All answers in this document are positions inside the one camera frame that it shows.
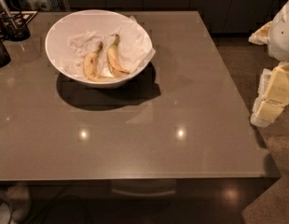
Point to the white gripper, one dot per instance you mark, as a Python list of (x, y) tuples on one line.
[(282, 34)]

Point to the banana with green stem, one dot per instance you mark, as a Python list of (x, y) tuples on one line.
[(113, 59)]

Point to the white ceramic bowl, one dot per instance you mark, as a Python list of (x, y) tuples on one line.
[(56, 45)]

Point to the white paper napkin liner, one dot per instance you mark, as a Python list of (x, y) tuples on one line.
[(135, 48)]

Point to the white pen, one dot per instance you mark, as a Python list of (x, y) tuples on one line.
[(7, 11)]

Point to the white shoe on floor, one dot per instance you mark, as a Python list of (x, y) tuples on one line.
[(18, 199)]

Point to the black wire pen holder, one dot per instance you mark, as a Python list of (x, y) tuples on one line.
[(11, 34)]

